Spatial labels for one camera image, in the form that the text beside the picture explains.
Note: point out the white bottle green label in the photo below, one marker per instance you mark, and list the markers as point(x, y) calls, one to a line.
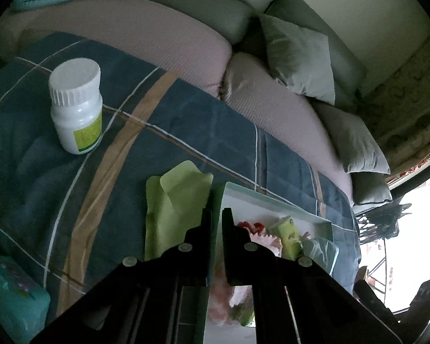
point(75, 114)

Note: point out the blue plaid blanket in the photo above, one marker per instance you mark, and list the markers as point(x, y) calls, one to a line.
point(39, 193)

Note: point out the grey-green sofa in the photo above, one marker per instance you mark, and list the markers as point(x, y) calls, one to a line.
point(208, 7)

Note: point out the pink white scrunchie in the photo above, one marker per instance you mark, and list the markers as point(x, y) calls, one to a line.
point(267, 243)
point(236, 297)

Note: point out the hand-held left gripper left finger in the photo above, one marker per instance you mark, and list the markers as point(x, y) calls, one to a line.
point(200, 258)

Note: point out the grey piped cushion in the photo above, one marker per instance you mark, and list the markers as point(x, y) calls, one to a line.
point(371, 188)

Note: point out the yellow-green packet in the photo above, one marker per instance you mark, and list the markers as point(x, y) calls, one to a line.
point(168, 208)

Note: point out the black metal rack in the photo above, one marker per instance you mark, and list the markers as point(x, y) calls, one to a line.
point(383, 220)

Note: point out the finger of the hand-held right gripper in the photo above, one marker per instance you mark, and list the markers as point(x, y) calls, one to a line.
point(374, 299)

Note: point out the white tray with teal rim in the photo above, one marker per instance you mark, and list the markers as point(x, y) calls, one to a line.
point(261, 204)

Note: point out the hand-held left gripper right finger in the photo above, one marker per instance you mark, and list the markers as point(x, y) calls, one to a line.
point(236, 258)

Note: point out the mauve sofa seat cover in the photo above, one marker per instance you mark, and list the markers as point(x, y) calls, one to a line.
point(283, 122)
point(129, 36)

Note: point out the teal wet wipes pack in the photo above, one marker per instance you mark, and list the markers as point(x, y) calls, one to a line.
point(10, 294)

